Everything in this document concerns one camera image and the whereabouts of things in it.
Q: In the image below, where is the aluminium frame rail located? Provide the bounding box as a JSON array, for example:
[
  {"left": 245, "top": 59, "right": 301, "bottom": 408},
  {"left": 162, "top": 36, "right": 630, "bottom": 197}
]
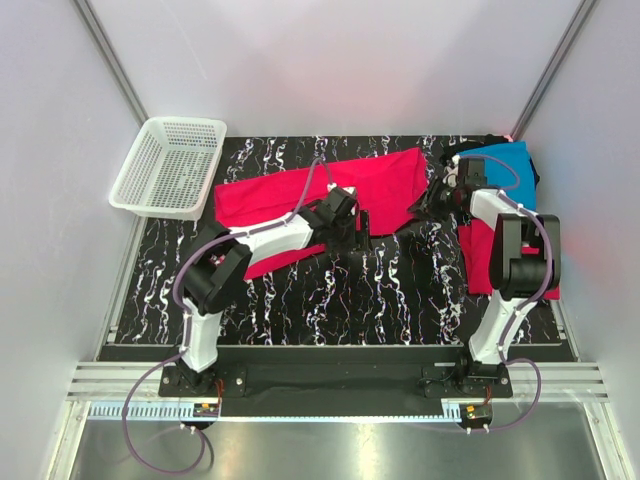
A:
[{"left": 66, "top": 362, "right": 609, "bottom": 423}]

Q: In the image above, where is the red t shirt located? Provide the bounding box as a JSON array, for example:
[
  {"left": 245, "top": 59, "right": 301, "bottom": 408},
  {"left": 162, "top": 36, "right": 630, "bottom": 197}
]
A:
[
  {"left": 458, "top": 219, "right": 561, "bottom": 300},
  {"left": 213, "top": 146, "right": 430, "bottom": 281}
]

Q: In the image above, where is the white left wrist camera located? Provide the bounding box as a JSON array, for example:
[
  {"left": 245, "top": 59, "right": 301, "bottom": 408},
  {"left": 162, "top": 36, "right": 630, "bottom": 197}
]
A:
[{"left": 327, "top": 183, "right": 357, "bottom": 198}]

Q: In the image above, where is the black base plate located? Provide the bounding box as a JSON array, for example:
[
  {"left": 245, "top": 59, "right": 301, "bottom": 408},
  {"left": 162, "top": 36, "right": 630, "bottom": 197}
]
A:
[{"left": 159, "top": 345, "right": 513, "bottom": 420}]

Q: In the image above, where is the folded red t shirt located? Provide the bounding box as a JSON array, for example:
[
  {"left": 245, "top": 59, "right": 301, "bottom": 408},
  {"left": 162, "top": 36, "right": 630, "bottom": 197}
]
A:
[{"left": 458, "top": 219, "right": 561, "bottom": 300}]

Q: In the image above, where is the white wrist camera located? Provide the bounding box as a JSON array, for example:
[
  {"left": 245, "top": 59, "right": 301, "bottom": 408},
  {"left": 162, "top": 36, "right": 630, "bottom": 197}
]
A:
[
  {"left": 327, "top": 183, "right": 357, "bottom": 198},
  {"left": 443, "top": 155, "right": 460, "bottom": 187}
]

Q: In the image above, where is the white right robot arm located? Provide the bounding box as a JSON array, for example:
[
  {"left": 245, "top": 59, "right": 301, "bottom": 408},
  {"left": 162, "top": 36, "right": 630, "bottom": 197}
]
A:
[{"left": 409, "top": 154, "right": 561, "bottom": 367}]

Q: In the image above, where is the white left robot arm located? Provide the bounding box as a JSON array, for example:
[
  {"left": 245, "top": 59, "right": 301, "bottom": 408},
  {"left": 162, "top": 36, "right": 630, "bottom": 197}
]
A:
[{"left": 174, "top": 184, "right": 368, "bottom": 374}]

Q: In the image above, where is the folded blue t shirt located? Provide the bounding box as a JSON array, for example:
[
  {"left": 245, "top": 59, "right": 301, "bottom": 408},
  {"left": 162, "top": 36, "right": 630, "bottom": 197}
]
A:
[{"left": 459, "top": 142, "right": 537, "bottom": 210}]

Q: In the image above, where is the white plastic basket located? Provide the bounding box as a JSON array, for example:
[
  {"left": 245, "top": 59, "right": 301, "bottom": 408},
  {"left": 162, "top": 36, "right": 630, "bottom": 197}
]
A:
[{"left": 109, "top": 116, "right": 227, "bottom": 221}]

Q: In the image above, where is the folded black t shirt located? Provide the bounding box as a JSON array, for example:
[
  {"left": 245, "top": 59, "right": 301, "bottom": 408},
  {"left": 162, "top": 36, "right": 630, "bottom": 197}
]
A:
[{"left": 440, "top": 134, "right": 540, "bottom": 187}]

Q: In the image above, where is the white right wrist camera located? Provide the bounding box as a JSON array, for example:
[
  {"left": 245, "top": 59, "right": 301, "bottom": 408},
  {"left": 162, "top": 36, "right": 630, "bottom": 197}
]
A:
[{"left": 443, "top": 155, "right": 460, "bottom": 187}]

